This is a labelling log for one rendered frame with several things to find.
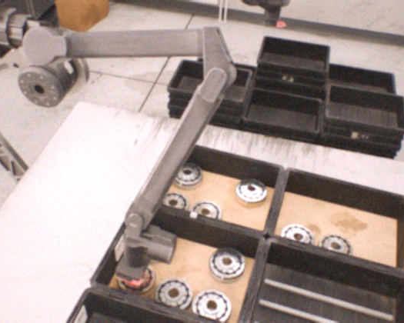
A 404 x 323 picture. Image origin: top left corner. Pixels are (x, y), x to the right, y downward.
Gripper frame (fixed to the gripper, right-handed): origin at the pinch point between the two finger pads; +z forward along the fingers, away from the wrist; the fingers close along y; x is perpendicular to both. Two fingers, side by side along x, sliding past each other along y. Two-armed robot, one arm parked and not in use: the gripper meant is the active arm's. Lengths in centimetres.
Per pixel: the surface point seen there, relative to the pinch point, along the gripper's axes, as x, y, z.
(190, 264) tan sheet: -12.0, 10.5, 4.6
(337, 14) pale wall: -34, 321, 94
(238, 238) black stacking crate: -22.9, 19.6, -2.9
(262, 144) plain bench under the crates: -18, 83, 23
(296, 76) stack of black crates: -21, 164, 46
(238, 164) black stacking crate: -14, 49, 1
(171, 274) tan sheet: -8.0, 5.7, 4.5
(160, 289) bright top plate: -7.5, -1.2, 1.0
